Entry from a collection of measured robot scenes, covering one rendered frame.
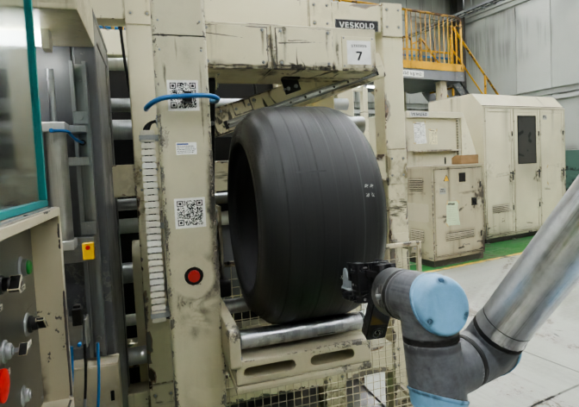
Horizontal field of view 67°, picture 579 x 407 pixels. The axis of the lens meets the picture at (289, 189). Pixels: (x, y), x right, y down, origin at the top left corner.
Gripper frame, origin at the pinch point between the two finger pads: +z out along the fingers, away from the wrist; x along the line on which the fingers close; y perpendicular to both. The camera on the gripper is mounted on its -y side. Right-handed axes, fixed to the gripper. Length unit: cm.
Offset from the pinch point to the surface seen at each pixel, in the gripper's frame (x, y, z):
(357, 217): -2.2, 16.3, -4.3
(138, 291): 50, -6, 96
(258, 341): 19.3, -11.8, 13.1
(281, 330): 13.3, -10.2, 13.4
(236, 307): 19.7, -8.0, 40.8
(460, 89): -603, 266, 680
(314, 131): 3.9, 37.7, 1.9
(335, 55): -20, 71, 37
